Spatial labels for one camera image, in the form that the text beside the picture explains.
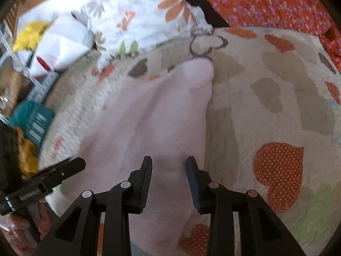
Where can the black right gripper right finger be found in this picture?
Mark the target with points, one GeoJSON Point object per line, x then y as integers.
{"type": "Point", "coordinates": [261, 230]}

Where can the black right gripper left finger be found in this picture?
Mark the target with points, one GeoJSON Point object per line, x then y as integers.
{"type": "Point", "coordinates": [76, 232]}

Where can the pink and grey knit sweater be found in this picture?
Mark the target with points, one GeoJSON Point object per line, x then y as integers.
{"type": "Point", "coordinates": [165, 119]}

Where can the mustard yellow striped garment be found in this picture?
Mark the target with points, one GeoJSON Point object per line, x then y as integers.
{"type": "Point", "coordinates": [28, 162]}

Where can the teal printed bag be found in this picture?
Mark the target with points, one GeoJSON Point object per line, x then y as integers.
{"type": "Point", "coordinates": [34, 120]}

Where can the teal edged flat box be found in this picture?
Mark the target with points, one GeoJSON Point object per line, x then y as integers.
{"type": "Point", "coordinates": [40, 92]}

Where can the heart patterned quilt bedspread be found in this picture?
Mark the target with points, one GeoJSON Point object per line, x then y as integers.
{"type": "Point", "coordinates": [272, 121]}

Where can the white metal shelf rack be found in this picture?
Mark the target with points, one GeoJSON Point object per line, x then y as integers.
{"type": "Point", "coordinates": [13, 74]}

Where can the yellow plastic bag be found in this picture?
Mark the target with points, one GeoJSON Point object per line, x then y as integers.
{"type": "Point", "coordinates": [30, 36]}

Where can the white plastic bag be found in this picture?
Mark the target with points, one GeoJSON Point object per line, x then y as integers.
{"type": "Point", "coordinates": [64, 42]}

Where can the white floral pillow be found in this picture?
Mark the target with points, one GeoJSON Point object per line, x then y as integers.
{"type": "Point", "coordinates": [128, 27]}

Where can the red floral blanket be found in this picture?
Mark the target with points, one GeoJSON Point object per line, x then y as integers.
{"type": "Point", "coordinates": [306, 16]}

